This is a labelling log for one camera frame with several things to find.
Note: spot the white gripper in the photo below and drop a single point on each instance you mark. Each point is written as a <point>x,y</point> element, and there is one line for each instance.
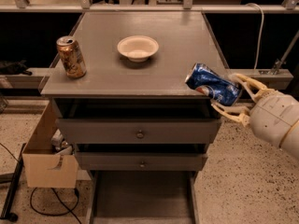
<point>273,117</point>

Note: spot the blue pepsi can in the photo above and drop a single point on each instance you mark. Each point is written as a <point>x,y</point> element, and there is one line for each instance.
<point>206,81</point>

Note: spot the grey drawer cabinet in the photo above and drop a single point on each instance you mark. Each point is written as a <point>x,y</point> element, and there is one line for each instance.
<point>116,88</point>

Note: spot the grey bottom drawer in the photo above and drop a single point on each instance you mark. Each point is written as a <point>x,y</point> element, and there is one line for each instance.
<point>143,197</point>

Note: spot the grey drawer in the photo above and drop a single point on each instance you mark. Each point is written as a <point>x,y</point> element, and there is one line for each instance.
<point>119,161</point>
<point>139,131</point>
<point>143,197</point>

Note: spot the grey middle drawer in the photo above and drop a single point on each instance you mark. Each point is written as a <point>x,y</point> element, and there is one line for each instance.
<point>119,161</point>

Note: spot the grey top drawer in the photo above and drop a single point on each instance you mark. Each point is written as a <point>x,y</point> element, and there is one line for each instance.
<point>139,131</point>

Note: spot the gold soda can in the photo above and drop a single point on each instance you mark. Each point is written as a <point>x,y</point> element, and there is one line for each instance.
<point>71,56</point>

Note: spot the metal diagonal strut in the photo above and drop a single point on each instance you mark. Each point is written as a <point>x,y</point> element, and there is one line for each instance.
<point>279,62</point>

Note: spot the white bowl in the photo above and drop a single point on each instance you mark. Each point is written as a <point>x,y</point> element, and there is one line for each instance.
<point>137,48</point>

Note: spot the crumpled items in box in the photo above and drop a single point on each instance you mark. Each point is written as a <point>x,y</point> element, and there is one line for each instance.
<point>60,146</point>

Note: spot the cardboard box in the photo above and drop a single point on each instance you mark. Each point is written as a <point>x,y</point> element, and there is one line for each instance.
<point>44,168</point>

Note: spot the black stand leg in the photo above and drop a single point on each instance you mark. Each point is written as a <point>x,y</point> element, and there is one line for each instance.
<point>13,180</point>

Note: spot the black object on rail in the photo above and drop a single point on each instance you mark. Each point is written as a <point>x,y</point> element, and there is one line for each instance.
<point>14,68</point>

